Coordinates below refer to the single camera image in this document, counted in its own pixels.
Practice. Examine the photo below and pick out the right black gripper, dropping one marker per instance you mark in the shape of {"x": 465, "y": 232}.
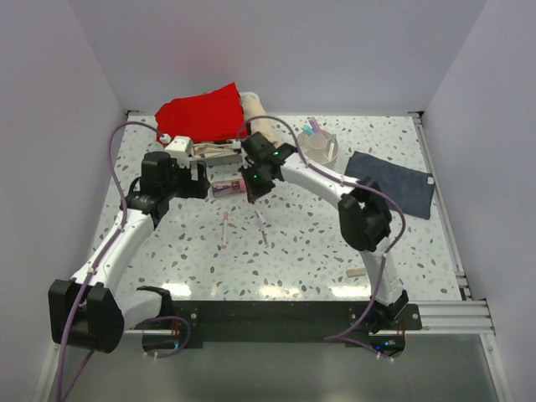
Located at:
{"x": 255, "y": 191}

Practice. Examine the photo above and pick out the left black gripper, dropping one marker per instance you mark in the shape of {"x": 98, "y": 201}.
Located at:
{"x": 194, "y": 189}

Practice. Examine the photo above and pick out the peach cap white marker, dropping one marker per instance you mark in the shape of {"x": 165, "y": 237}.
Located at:
{"x": 225, "y": 229}

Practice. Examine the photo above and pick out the blue white eraser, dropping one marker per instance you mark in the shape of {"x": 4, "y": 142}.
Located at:
{"x": 308, "y": 130}

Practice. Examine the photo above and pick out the pink purple correction tape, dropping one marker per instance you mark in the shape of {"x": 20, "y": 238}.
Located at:
{"x": 314, "y": 125}

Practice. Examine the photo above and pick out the grey cap white marker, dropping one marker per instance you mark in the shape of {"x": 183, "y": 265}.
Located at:
{"x": 332, "y": 147}

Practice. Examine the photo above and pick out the beige small eraser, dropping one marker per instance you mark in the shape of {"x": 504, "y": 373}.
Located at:
{"x": 356, "y": 272}

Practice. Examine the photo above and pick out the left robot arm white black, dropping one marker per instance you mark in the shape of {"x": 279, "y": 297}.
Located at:
{"x": 84, "y": 311}

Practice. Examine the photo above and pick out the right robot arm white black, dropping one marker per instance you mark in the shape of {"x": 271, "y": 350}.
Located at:
{"x": 363, "y": 213}

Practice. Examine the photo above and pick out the clear pen case pink cap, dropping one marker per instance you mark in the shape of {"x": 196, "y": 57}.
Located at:
{"x": 228, "y": 187}

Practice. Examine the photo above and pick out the white plastic basket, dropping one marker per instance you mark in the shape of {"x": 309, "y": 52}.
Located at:
{"x": 227, "y": 156}

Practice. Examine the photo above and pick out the white round divided organizer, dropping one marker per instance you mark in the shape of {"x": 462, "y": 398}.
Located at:
{"x": 316, "y": 147}

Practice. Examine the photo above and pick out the beige folded cloth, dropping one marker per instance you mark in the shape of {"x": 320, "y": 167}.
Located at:
{"x": 252, "y": 108}

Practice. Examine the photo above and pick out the red folded cloth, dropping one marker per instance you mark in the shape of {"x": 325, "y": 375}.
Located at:
{"x": 212, "y": 117}

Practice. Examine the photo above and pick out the dark blue towel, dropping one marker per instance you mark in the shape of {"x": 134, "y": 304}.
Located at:
{"x": 412, "y": 190}

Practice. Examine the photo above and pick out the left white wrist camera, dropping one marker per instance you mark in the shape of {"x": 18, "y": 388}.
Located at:
{"x": 180, "y": 148}

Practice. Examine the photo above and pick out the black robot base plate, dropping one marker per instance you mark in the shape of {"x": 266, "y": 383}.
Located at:
{"x": 251, "y": 322}

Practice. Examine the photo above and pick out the aluminium frame rail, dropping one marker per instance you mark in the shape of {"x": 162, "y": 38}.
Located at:
{"x": 466, "y": 316}

